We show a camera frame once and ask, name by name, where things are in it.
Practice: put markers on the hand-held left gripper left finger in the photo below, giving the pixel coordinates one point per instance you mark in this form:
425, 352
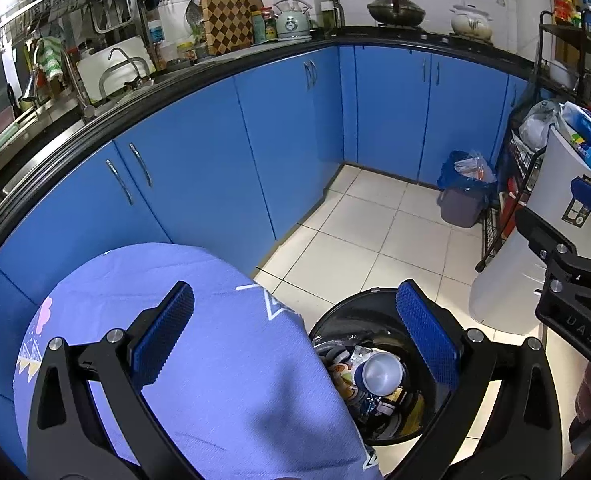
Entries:
163, 340

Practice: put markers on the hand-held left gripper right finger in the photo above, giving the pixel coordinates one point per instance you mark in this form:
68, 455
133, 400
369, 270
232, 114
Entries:
425, 340

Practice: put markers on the blue paper cup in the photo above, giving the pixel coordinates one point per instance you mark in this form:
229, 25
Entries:
383, 375

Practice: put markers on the black trash bin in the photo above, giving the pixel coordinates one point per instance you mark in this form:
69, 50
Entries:
365, 305

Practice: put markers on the orange white wrapper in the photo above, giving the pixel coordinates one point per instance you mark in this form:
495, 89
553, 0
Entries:
341, 380

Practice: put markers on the white appliance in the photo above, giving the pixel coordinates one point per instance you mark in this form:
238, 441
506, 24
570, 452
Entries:
515, 260

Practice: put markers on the black metal rack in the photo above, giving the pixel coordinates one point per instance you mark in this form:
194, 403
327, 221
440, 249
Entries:
490, 230

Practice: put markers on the grey bin with blue bag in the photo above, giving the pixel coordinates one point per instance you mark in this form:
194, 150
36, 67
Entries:
458, 207

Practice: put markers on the blue patterned tablecloth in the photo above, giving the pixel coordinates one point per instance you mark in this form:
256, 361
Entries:
235, 385

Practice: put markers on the white plastic bag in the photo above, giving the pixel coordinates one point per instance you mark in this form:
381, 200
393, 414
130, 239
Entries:
538, 125

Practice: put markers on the blue kitchen cabinets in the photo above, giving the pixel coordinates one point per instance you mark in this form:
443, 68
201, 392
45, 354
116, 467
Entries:
225, 150

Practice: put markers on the white ceramic pot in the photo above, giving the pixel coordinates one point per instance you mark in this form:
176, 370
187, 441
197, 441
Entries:
470, 24

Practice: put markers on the wok with lid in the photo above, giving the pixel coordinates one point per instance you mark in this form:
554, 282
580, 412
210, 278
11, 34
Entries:
395, 12

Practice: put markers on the steel kitchen faucet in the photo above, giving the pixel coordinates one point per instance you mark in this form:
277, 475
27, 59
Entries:
75, 80

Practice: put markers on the small curved faucet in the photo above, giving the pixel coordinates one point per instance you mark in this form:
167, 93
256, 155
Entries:
134, 62

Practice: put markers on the white plastic board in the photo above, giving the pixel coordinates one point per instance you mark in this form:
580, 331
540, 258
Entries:
92, 67

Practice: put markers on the glass bottle with lid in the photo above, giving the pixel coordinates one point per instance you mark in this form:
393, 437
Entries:
331, 15

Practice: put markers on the green white striped cloth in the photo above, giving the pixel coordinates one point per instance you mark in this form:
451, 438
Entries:
50, 57

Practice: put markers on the green kettle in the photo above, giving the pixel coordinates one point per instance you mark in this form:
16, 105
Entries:
293, 27

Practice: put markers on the green jar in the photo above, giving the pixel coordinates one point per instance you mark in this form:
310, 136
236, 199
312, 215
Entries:
264, 30

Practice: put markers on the hanging metal ladle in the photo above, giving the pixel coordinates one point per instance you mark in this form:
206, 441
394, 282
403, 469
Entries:
194, 10

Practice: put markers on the checkered wooden cutting board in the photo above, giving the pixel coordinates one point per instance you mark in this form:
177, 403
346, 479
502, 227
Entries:
225, 12

